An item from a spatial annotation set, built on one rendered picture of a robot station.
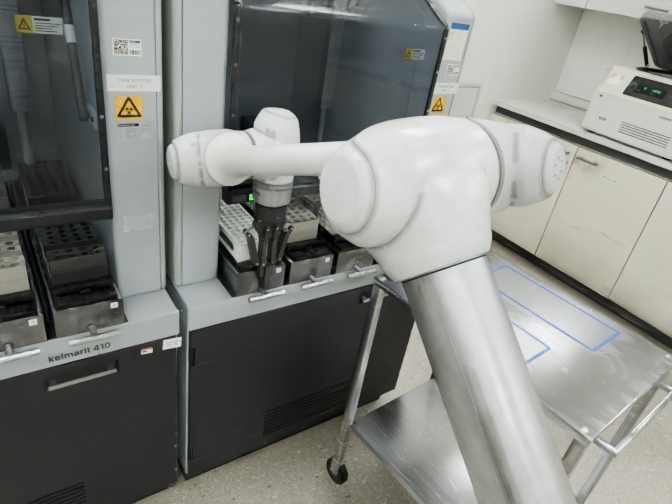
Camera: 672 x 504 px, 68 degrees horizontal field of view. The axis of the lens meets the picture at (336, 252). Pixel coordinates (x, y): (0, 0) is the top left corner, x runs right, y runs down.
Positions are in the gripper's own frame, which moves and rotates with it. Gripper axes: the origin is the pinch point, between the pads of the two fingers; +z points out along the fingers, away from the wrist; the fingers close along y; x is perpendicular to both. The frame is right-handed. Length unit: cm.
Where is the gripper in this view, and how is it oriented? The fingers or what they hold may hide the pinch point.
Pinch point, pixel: (264, 274)
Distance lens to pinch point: 127.7
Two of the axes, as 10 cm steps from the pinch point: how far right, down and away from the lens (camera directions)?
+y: -8.2, 1.7, -5.5
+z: -1.4, 8.7, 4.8
